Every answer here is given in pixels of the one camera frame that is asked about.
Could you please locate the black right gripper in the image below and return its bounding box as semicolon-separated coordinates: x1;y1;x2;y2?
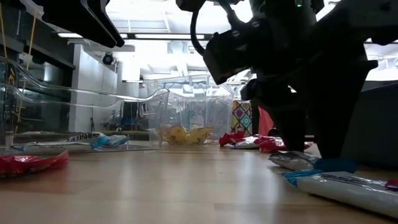
251;0;398;160

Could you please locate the teal plastic bin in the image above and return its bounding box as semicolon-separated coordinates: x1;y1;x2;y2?
341;80;398;170

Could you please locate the clear long plastic bin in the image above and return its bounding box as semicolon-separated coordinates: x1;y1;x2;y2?
0;55;170;154

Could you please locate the black overhead light bar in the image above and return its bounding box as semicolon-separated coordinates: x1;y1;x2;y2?
57;30;215;41

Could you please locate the black hanging spotlight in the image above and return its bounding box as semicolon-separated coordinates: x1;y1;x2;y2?
101;52;114;66

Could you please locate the orange hanging cloth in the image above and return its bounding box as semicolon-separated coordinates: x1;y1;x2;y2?
257;107;274;137

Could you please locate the colourful patchwork quilt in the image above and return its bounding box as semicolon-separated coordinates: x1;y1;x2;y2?
231;100;253;137

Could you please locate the clear square plastic bin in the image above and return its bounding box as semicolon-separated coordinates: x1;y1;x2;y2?
146;73;234;146

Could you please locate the yellow hanging cord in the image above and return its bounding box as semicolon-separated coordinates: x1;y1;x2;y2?
15;9;39;134

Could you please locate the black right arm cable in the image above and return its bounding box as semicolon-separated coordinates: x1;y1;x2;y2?
175;0;246;58

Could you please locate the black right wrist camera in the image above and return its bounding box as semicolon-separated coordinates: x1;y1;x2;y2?
203;27;259;85

